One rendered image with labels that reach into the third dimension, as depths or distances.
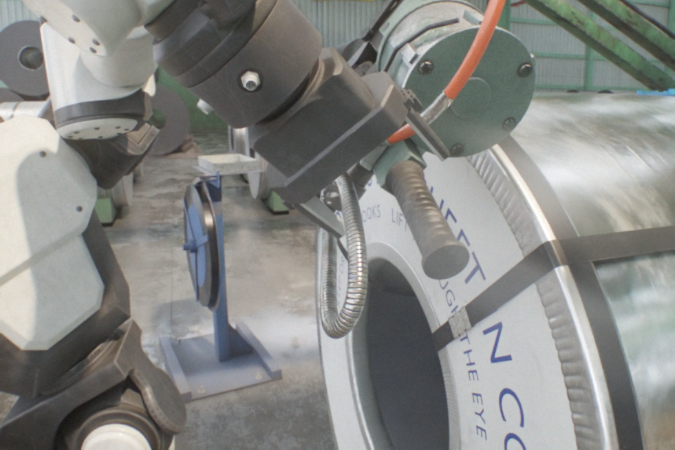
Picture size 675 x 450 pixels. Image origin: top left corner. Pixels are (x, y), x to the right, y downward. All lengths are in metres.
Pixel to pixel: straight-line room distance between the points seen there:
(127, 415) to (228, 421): 1.62
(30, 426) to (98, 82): 0.46
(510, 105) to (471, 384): 0.43
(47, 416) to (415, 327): 0.93
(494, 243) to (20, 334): 0.58
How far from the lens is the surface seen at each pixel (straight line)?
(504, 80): 0.55
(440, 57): 0.51
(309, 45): 0.32
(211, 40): 0.30
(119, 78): 0.48
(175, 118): 11.86
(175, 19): 0.31
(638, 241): 0.70
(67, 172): 0.69
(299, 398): 2.46
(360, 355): 1.35
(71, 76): 0.53
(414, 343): 1.41
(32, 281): 0.67
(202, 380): 2.63
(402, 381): 1.39
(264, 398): 2.48
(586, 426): 0.62
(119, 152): 0.77
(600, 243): 0.66
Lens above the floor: 1.35
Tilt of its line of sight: 11 degrees down
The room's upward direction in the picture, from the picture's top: straight up
